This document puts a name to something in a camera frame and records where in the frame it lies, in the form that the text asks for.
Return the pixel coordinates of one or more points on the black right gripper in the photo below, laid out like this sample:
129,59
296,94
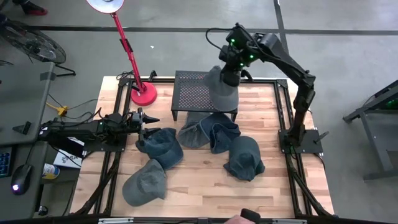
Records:
231,77

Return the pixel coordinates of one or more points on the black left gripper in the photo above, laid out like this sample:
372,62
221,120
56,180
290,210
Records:
140,140

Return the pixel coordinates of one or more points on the grey baseball cap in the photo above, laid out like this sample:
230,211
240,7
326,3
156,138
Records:
222,98
143,186
192,137

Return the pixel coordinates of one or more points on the dark blue denim cap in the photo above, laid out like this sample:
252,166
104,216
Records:
164,149

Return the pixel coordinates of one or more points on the dark teal cap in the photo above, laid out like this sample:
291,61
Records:
245,158

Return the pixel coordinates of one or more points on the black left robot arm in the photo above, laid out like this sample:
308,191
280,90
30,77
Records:
77,130

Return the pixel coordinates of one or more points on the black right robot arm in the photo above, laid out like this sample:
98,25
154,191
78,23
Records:
297,73

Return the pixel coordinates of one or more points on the red desk lamp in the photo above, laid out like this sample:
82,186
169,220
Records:
144,93

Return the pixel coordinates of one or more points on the black perforated metal rack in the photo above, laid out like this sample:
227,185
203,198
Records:
189,93

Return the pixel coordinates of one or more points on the black slanted board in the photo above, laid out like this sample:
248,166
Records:
68,150

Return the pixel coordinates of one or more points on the white printed paper box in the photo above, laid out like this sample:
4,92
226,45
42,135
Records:
66,160

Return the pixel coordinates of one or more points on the white and yellow can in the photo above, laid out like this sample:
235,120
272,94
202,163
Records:
49,171

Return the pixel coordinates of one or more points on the person's hand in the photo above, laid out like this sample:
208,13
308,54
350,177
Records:
234,220

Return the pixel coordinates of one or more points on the small black wedge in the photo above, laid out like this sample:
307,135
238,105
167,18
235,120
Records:
21,128

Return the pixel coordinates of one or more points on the grey desk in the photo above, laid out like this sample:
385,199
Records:
21,99

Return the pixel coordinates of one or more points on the black handheld object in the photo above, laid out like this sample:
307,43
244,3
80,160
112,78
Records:
250,215

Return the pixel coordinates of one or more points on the black round knob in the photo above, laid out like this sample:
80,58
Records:
43,211

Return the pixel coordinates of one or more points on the black computer mouse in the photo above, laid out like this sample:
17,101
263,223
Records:
21,180

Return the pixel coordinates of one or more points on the black floor fan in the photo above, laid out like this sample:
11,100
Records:
34,43

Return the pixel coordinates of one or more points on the backlit keyboard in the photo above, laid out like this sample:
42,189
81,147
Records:
4,163

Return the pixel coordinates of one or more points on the grey metal stand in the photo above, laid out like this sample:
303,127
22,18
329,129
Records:
373,130

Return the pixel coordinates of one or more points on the person's shoe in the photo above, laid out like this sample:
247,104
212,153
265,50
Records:
35,11

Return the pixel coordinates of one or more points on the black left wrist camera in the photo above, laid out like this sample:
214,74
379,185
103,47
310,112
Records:
136,117

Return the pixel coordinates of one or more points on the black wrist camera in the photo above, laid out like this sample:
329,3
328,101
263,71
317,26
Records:
239,36
136,117

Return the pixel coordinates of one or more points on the black aluminium table frame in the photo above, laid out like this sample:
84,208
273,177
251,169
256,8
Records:
264,81

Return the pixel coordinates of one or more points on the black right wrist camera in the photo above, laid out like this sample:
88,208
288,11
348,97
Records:
239,36

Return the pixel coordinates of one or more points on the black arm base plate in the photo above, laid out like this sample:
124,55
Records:
312,146
102,148

